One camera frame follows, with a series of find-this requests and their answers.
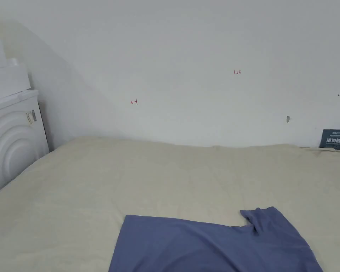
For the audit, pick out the bed with beige sheet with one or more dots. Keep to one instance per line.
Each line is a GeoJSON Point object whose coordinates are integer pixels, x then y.
{"type": "Point", "coordinates": [147, 175]}

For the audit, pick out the blue shirt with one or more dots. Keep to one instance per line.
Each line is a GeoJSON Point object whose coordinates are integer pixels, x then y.
{"type": "Point", "coordinates": [204, 246]}

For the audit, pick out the white washing machine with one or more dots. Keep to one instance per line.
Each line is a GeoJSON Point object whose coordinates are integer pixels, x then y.
{"type": "Point", "coordinates": [8, 136]}

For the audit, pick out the dark sign card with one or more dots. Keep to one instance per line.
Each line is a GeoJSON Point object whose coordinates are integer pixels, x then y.
{"type": "Point", "coordinates": [335, 139]}

